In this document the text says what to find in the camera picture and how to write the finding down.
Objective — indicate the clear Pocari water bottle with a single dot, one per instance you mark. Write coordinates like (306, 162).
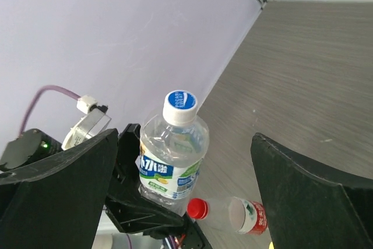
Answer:
(170, 160)

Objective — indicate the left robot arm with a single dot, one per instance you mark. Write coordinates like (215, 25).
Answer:
(33, 146)

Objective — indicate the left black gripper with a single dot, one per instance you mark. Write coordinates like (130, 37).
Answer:
(131, 213)

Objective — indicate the white blue bottle cap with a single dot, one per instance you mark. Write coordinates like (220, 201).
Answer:
(180, 108)

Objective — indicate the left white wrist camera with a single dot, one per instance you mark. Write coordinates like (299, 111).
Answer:
(91, 124)

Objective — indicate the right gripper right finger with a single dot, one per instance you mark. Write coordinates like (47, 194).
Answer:
(309, 204)

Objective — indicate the red cap clear bottle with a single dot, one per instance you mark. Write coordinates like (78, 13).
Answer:
(230, 214)

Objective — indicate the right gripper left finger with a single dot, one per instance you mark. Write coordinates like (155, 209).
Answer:
(57, 202)

